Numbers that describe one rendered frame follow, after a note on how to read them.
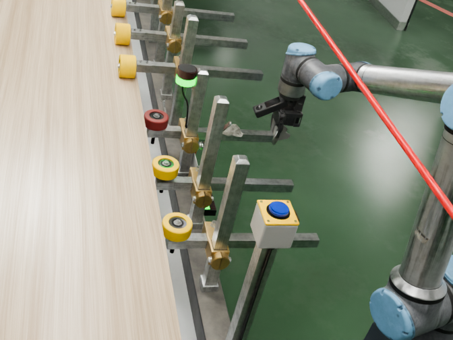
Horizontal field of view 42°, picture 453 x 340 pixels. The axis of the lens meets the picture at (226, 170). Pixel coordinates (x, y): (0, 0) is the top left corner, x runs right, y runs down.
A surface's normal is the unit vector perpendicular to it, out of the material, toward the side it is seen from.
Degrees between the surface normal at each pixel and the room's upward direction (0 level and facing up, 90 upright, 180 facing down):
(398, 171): 0
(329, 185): 0
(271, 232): 90
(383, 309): 95
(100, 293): 0
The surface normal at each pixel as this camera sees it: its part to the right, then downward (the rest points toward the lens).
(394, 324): -0.87, 0.22
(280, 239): 0.20, 0.62
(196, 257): 0.19, -0.78
